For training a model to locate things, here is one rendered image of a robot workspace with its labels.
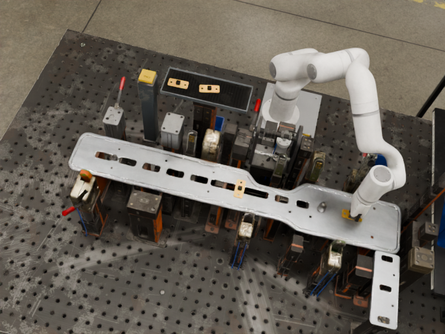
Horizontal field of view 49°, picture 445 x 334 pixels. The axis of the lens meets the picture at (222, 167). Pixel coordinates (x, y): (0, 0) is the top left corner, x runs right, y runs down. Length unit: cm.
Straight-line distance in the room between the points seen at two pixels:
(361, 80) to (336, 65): 15
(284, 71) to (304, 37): 195
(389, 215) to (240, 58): 206
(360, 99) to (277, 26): 245
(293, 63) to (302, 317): 106
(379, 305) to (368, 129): 66
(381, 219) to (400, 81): 206
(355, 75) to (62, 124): 149
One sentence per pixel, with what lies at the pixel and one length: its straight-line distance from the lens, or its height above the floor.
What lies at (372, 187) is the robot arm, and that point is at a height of 131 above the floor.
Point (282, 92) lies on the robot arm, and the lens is 230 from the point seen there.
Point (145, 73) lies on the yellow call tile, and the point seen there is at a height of 116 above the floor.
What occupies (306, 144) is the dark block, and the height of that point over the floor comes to 112.
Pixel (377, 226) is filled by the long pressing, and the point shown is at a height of 100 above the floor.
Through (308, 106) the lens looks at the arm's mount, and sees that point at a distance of 257.
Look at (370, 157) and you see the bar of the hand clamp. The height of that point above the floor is 120.
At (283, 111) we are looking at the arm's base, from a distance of 240.
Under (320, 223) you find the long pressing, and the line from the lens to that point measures 201.
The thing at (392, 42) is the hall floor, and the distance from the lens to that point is 428.
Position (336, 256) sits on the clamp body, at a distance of 193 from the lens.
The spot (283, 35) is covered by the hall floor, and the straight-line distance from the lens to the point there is 404.
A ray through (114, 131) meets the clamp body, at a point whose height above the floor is 101.
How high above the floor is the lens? 277
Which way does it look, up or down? 59 degrees down
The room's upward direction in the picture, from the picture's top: 9 degrees clockwise
